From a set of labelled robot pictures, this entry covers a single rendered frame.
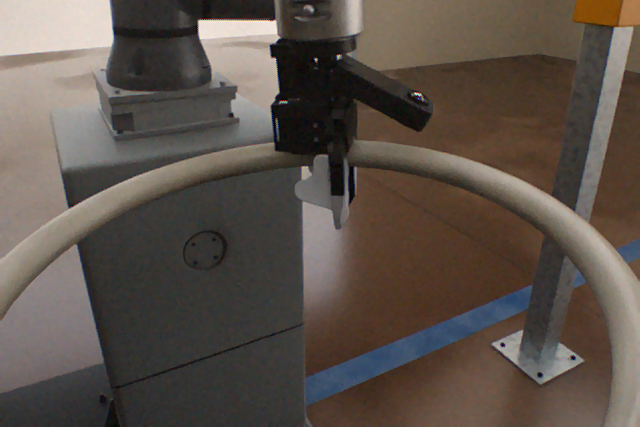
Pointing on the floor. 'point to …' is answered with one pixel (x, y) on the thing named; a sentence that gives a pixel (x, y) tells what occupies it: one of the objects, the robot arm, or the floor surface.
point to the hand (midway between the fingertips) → (348, 208)
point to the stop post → (576, 173)
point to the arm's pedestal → (193, 278)
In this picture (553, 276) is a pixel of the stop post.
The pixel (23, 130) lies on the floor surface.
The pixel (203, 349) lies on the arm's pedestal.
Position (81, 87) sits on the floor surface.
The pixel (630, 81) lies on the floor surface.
